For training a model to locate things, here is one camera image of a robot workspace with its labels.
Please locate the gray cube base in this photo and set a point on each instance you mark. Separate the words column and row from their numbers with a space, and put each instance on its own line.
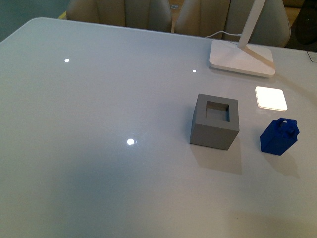
column 215, row 122

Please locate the beige chair left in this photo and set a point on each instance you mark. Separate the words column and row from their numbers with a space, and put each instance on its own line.
column 141, row 14

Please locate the beige chair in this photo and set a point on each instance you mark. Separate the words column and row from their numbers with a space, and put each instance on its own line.
column 141, row 14
column 225, row 19

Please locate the beige chair right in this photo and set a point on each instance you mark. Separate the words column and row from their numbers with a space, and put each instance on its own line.
column 225, row 19

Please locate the white desk lamp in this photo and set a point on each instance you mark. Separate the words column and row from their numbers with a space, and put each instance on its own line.
column 239, row 56

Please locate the black object at right edge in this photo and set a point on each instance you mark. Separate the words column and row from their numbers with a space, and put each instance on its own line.
column 306, row 23

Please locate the blue part with handle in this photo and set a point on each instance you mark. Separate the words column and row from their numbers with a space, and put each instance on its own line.
column 279, row 136

